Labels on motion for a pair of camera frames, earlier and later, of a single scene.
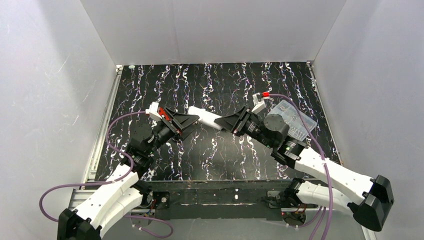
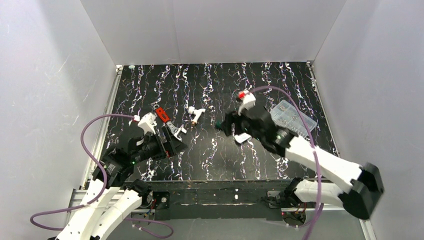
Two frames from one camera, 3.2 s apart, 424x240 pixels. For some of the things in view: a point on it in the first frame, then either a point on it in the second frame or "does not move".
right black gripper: x=241 y=121 does not move
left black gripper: x=173 y=122 → x=169 y=142
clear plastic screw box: x=290 y=115 does not move
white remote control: x=206 y=117 → x=242 y=137
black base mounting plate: x=218 y=200 does not move
